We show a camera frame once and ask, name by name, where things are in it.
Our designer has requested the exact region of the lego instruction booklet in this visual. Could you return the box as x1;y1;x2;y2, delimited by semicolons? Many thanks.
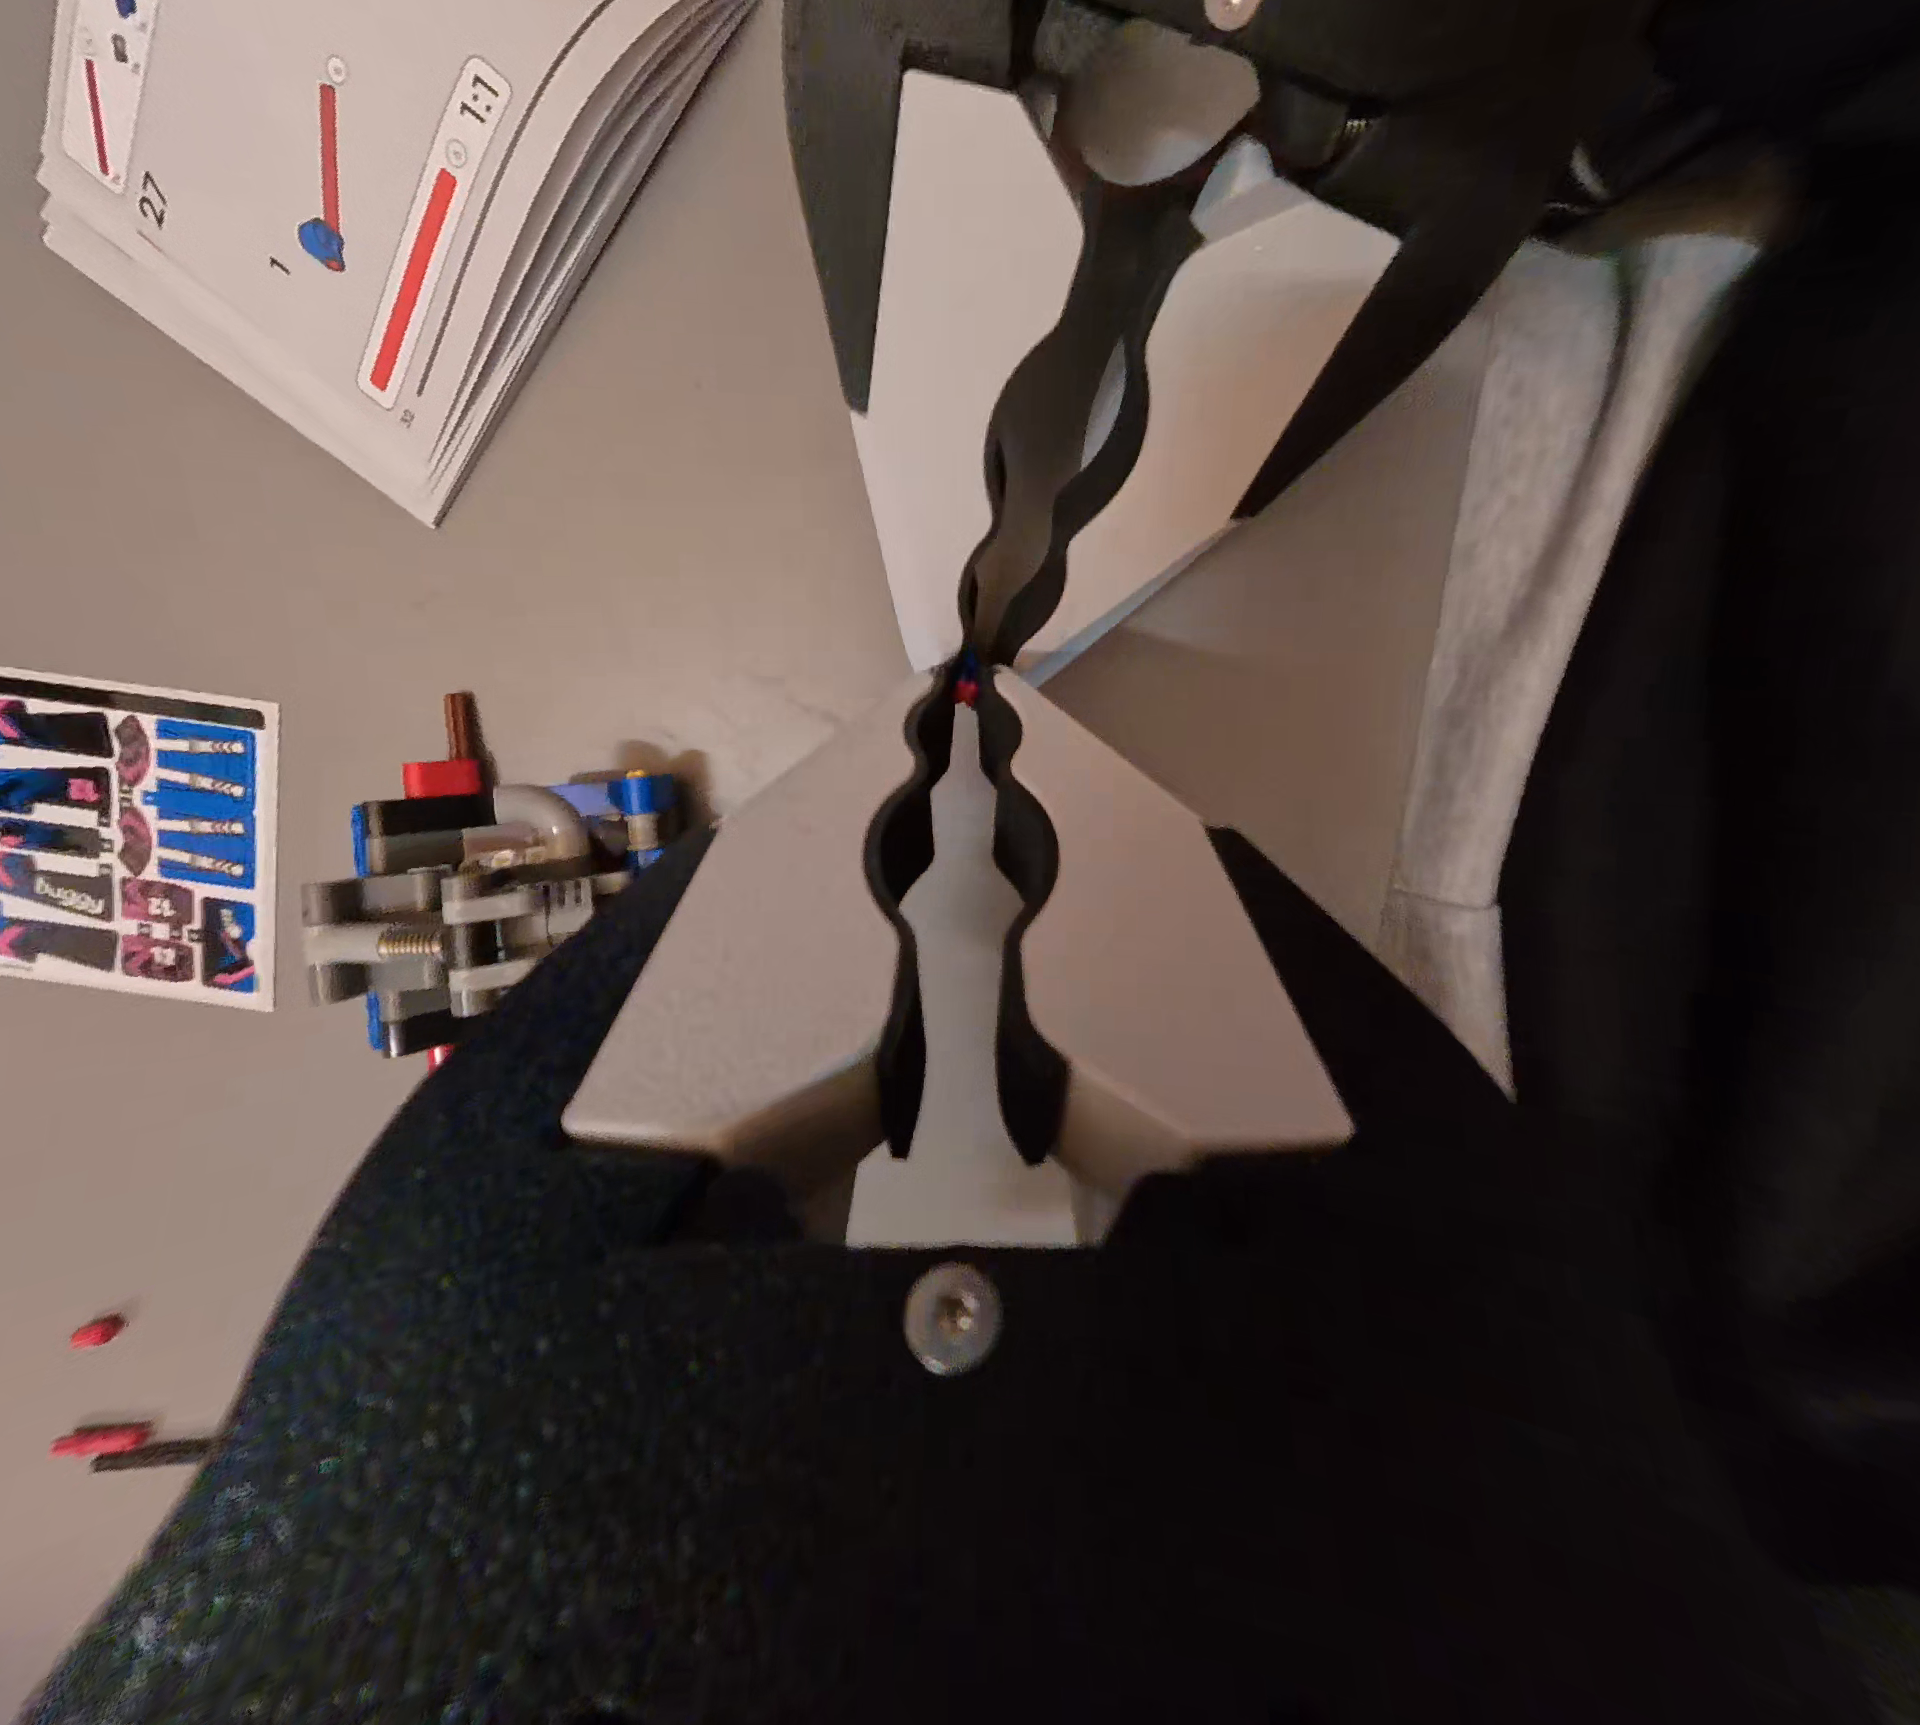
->
36;0;820;528

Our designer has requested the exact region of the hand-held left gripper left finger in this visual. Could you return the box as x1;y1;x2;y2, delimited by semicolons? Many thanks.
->
565;672;961;1251

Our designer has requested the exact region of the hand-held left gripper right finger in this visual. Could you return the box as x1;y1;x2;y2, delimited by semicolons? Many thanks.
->
974;672;1358;1234

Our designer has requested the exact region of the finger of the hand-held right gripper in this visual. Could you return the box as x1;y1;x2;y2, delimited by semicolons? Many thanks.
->
979;145;1405;672
854;76;1117;672

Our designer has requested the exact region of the grey and blue lego assembly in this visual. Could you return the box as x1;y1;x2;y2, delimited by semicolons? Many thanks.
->
302;688;713;1067

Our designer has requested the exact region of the lego sticker sheet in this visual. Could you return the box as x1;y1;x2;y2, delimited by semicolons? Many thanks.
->
0;668;282;1011

